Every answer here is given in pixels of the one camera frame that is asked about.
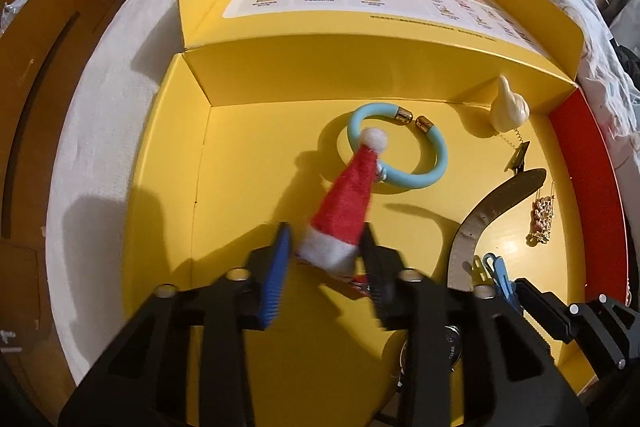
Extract grey strap wristwatch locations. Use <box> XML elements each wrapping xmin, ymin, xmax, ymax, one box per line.
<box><xmin>397</xmin><ymin>167</ymin><xmax>548</xmax><ymax>388</ymax></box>

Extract blue hair clip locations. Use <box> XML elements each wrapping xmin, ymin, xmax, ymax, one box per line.
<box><xmin>474</xmin><ymin>253</ymin><xmax>524</xmax><ymax>314</ymax></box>

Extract light blue bracelet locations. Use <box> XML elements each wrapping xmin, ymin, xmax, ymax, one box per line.
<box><xmin>347</xmin><ymin>102</ymin><xmax>449</xmax><ymax>190</ymax></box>

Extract red santa hat hair clip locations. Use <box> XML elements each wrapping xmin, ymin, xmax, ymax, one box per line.
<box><xmin>297</xmin><ymin>128</ymin><xmax>388</xmax><ymax>294</ymax></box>

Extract yellow cardboard box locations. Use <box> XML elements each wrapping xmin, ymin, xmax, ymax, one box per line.
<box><xmin>103</xmin><ymin>0</ymin><xmax>639</xmax><ymax>426</ymax></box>

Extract white plastic bag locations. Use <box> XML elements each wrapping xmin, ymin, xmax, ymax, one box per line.
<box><xmin>0</xmin><ymin>0</ymin><xmax>29</xmax><ymax>35</ymax></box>

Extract white garlic hair clip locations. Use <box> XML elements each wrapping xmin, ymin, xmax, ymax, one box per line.
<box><xmin>489</xmin><ymin>76</ymin><xmax>529</xmax><ymax>174</ymax></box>

